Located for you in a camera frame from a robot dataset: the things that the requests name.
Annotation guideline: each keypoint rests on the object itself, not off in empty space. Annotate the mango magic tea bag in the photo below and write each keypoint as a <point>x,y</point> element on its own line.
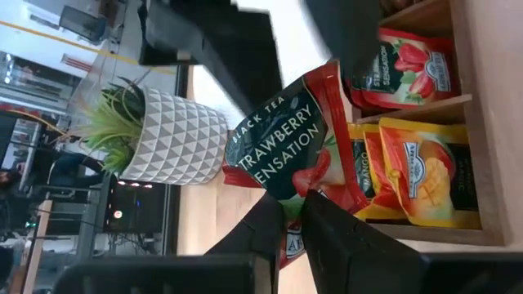
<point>433,175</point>
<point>369,171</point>

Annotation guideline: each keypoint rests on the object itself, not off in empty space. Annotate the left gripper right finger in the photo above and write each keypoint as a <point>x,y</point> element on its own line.
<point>347,253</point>

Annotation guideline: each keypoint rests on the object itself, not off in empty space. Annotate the strawberry sensation tea bag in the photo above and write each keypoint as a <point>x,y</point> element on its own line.
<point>286,139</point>
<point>408,69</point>

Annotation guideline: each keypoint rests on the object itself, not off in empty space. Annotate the black mesh computer case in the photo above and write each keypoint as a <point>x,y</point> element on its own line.
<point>135,208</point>

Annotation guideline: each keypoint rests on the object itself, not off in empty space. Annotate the person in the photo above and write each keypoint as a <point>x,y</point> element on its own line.
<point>75,165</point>

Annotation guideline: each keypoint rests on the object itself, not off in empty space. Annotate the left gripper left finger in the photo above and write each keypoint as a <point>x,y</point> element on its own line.
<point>257,237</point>

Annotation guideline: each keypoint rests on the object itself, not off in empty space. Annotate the wooden three-compartment tray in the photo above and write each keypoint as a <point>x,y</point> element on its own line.
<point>486,122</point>

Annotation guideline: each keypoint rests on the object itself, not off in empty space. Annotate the succulent in white patterned pot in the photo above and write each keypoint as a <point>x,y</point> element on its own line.
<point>180,139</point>

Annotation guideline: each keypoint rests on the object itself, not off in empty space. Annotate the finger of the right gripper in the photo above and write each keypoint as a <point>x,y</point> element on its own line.
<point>347,32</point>
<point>229,45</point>

